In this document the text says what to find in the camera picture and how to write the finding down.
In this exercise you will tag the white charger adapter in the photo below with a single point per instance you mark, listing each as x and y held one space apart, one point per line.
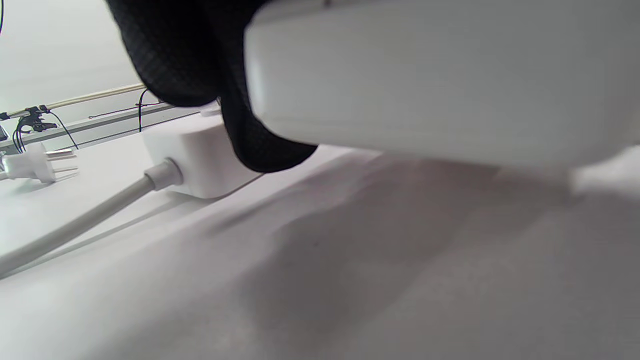
211 111

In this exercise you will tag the white battery pack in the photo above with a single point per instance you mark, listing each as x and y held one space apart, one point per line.
440 80

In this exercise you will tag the person's left hand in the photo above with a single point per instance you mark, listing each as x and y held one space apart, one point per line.
190 50

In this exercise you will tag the white power strip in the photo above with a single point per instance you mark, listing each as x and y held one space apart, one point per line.
200 155

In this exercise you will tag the grey metal rail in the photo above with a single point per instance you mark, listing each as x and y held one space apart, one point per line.
100 125

